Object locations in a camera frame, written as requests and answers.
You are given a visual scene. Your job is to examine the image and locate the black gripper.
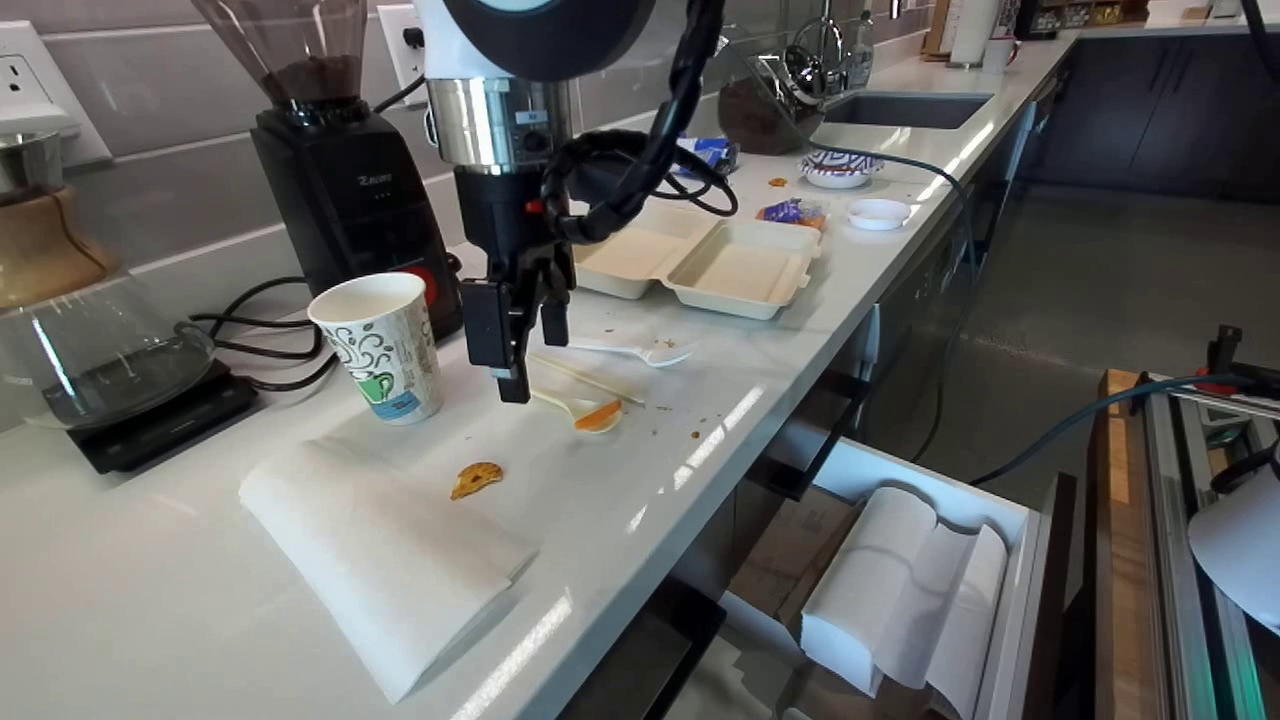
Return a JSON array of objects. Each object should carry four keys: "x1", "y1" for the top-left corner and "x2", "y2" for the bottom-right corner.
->
[{"x1": 458, "y1": 163, "x2": 583, "y2": 410}]

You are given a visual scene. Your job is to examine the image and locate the orange carrot piece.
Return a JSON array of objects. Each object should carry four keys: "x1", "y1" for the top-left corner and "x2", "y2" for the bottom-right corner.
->
[{"x1": 573, "y1": 396, "x2": 631, "y2": 438}]

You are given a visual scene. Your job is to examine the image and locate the cream plastic spoon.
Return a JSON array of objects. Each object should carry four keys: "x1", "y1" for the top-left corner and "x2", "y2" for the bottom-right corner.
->
[{"x1": 528, "y1": 384, "x2": 631, "y2": 440}]

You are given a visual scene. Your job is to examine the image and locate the glass pour-over coffee maker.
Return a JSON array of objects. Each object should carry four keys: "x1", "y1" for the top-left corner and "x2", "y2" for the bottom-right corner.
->
[{"x1": 0, "y1": 125, "x2": 217, "y2": 434}]

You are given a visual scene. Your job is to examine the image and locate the cream plastic knife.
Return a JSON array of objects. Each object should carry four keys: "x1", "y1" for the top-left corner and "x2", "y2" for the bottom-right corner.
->
[{"x1": 546, "y1": 358, "x2": 653, "y2": 413}]

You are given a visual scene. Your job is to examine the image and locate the clear plastic fork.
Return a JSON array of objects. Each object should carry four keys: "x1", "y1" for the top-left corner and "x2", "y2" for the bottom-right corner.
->
[{"x1": 563, "y1": 334, "x2": 700, "y2": 377}]

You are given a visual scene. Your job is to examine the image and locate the printed paper cup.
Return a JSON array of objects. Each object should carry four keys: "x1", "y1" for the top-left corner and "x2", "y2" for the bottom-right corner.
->
[{"x1": 303, "y1": 268, "x2": 446, "y2": 427}]

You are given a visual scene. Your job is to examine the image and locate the brown snack piece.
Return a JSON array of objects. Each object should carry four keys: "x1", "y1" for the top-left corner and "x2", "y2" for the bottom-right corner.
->
[{"x1": 449, "y1": 459, "x2": 509, "y2": 504}]

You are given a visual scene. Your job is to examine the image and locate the beige clamshell takeout container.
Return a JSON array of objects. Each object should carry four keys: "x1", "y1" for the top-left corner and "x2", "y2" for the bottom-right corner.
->
[{"x1": 573, "y1": 213, "x2": 825, "y2": 325}]

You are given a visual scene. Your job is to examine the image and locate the black coffee grinder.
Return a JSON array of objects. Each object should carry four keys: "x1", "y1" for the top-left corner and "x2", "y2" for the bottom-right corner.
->
[{"x1": 194, "y1": 0, "x2": 473, "y2": 343}]

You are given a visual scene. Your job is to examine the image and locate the blue snack bag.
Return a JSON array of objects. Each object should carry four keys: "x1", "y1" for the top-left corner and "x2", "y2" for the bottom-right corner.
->
[{"x1": 685, "y1": 134, "x2": 740, "y2": 176}]

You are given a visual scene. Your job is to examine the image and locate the orange blue carrot bag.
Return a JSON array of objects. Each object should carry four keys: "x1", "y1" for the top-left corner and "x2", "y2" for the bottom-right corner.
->
[{"x1": 757, "y1": 195, "x2": 825, "y2": 231}]

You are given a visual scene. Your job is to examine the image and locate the dark round glass pot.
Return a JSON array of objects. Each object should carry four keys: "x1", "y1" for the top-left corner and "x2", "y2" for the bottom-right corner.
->
[{"x1": 718, "y1": 46, "x2": 833, "y2": 158}]

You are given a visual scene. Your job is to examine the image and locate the blue patterned bowl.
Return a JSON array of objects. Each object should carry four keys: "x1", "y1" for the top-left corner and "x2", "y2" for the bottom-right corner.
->
[{"x1": 796, "y1": 147, "x2": 890, "y2": 192}]

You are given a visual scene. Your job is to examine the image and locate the white plastic lid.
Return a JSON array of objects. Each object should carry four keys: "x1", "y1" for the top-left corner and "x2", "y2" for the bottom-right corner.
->
[{"x1": 842, "y1": 195, "x2": 926, "y2": 239}]

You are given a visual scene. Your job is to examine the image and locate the black kitchen scale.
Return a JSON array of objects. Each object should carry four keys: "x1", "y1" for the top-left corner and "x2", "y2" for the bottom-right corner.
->
[{"x1": 45, "y1": 358, "x2": 263, "y2": 477}]

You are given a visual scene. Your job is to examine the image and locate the counter sink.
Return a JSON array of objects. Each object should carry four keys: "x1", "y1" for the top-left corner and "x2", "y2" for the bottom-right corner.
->
[{"x1": 816, "y1": 84, "x2": 996, "y2": 134}]

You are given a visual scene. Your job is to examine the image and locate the open white drawer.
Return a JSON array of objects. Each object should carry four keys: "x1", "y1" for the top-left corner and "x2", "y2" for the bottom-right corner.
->
[{"x1": 666, "y1": 438, "x2": 1071, "y2": 720}]

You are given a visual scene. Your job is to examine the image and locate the wooden board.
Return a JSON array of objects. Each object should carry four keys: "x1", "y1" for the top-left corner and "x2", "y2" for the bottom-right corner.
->
[{"x1": 1094, "y1": 368, "x2": 1179, "y2": 720}]

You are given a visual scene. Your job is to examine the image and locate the black grinder power cable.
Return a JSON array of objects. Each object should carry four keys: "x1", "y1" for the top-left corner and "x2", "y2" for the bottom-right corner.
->
[{"x1": 194, "y1": 74, "x2": 432, "y2": 396}]

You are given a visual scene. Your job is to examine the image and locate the white wall outlet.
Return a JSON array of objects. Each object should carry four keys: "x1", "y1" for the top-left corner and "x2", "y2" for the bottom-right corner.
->
[
  {"x1": 377, "y1": 0, "x2": 432, "y2": 100},
  {"x1": 0, "y1": 15, "x2": 117, "y2": 173}
]

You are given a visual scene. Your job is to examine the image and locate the blue cable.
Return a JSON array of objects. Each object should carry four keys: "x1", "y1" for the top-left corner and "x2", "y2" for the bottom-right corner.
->
[{"x1": 971, "y1": 377, "x2": 1206, "y2": 492}]

